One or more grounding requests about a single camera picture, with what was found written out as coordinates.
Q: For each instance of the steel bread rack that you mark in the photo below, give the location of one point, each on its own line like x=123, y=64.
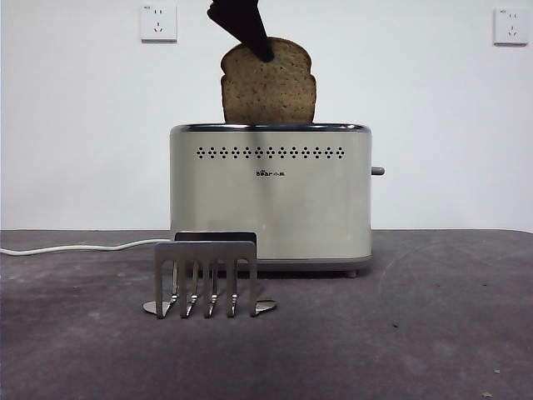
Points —
x=208, y=251

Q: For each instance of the brown bread slice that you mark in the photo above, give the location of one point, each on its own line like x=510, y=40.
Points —
x=270, y=91

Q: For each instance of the beige two-slot toaster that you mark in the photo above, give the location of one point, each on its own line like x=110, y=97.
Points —
x=291, y=208

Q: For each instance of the white wall socket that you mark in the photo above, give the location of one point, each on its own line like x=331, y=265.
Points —
x=511, y=27
x=158, y=24

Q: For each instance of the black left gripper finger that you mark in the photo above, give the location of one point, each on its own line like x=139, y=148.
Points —
x=243, y=23

